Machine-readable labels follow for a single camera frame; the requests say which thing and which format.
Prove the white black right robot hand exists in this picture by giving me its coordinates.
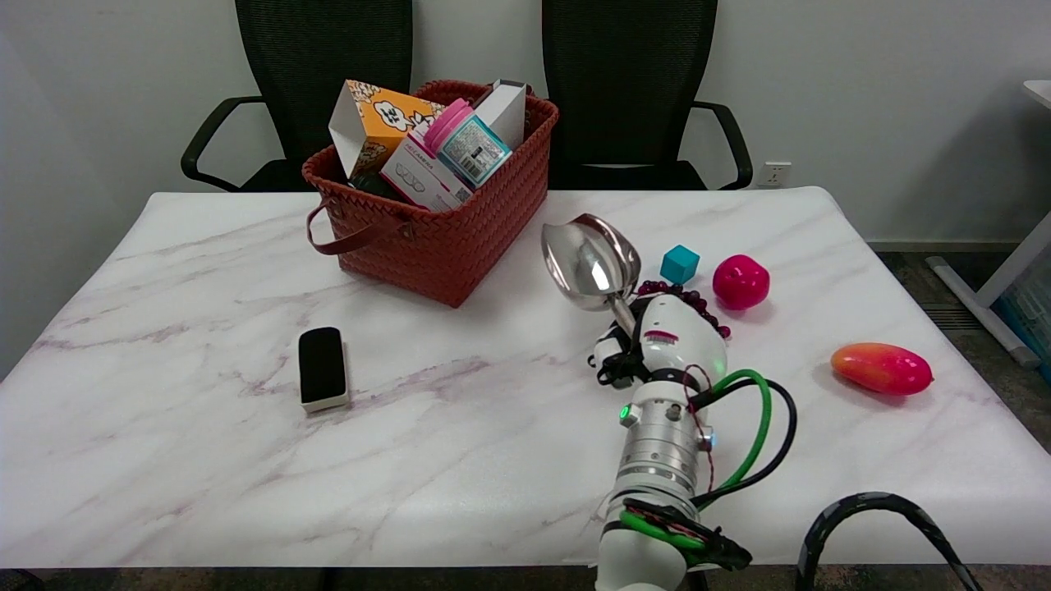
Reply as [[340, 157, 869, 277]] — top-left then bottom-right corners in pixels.
[[588, 293, 728, 388]]

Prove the stainless steel scoop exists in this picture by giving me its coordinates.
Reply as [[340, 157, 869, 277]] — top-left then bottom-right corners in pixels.
[[540, 213, 643, 337]]

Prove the dark purple grape bunch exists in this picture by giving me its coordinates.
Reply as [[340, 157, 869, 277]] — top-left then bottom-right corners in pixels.
[[636, 280, 732, 340]]

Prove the teal cube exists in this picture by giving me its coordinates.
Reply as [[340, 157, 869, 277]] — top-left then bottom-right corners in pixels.
[[660, 245, 701, 286]]

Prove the red toy apple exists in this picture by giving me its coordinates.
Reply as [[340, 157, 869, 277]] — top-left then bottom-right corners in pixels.
[[712, 254, 771, 311]]

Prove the red orange toy mango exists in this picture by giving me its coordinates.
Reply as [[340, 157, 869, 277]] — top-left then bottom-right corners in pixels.
[[830, 342, 934, 396]]

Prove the red woven basket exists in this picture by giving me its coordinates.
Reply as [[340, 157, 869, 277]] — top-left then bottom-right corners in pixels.
[[301, 80, 560, 309]]

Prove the black mesh office chair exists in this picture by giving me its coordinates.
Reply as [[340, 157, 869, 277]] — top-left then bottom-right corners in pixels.
[[542, 0, 754, 191], [181, 0, 414, 194]]

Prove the teal jar with pink lid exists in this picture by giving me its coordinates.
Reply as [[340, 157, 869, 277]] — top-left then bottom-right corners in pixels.
[[424, 98, 513, 190]]

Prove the white grey carton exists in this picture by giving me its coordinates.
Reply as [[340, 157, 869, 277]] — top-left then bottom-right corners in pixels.
[[472, 79, 528, 151]]

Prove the white pink cardboard box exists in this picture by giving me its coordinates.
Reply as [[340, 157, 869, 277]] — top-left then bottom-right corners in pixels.
[[380, 123, 475, 212]]

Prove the white side desk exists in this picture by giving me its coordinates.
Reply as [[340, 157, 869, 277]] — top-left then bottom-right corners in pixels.
[[926, 80, 1051, 368]]

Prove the black whiteboard eraser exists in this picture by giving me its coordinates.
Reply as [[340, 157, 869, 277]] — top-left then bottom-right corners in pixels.
[[297, 327, 351, 413]]

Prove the blue storage bin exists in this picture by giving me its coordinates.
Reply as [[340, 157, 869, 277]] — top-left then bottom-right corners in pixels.
[[989, 261, 1051, 380]]

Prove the orange popcorn box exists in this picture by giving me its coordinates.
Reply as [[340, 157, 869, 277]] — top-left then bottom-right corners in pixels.
[[328, 80, 446, 180]]

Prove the thin red wire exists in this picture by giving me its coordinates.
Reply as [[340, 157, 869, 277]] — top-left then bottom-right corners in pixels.
[[682, 365, 718, 495]]

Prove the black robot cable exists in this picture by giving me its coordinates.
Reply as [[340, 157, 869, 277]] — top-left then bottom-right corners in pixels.
[[688, 378, 798, 511]]

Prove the black braided cable loop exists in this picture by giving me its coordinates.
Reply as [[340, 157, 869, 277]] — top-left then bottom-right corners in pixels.
[[795, 491, 983, 591]]

